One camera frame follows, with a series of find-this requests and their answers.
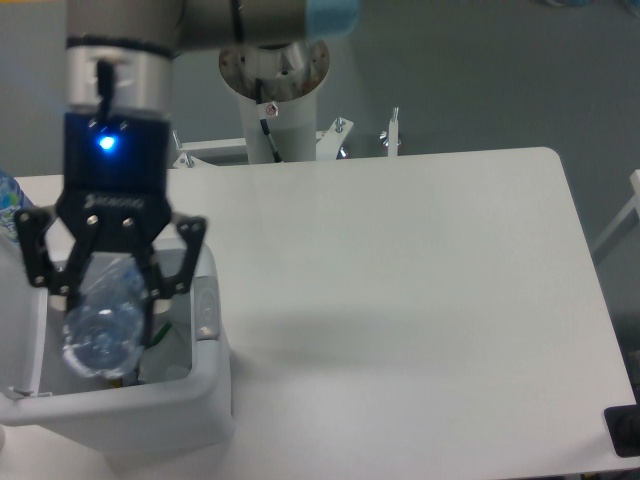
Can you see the white right floor bracket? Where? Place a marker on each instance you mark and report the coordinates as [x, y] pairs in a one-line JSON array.
[[390, 139]]

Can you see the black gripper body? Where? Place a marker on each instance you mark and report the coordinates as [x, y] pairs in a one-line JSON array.
[[115, 177]]

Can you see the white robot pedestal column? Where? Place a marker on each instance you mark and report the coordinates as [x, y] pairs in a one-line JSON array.
[[276, 89]]

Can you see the white middle floor bracket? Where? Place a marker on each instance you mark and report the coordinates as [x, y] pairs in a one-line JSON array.
[[330, 144]]

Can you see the white frame at right edge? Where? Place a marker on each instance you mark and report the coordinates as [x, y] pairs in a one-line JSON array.
[[620, 226]]

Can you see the blue labelled water bottle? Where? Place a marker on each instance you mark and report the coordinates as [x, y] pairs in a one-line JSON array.
[[12, 199]]

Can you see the white left floor bracket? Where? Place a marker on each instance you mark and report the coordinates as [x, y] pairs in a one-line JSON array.
[[226, 152]]

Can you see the white plastic trash can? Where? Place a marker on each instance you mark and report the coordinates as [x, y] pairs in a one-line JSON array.
[[38, 388]]

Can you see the clear plastic bottle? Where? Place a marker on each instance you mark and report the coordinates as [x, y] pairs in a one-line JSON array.
[[103, 332]]

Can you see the white floor bracket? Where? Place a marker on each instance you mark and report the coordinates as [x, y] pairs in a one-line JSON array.
[[390, 139], [330, 144], [226, 152]]

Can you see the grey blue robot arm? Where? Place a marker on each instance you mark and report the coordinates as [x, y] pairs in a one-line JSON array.
[[120, 61]]

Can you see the black table clamp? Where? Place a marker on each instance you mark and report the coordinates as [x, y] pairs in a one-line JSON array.
[[623, 426]]

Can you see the white paper trash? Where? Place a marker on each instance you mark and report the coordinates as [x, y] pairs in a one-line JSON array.
[[169, 356]]

